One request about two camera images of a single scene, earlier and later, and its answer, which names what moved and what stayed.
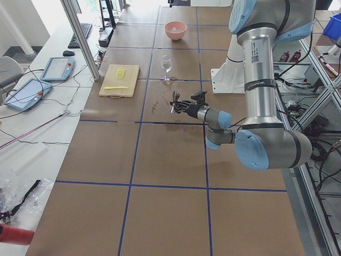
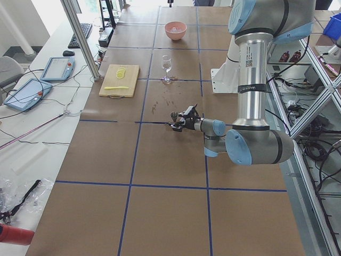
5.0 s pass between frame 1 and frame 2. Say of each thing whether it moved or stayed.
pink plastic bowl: stayed
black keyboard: stayed
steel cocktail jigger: moved
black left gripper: moved
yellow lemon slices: stayed
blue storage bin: stayed
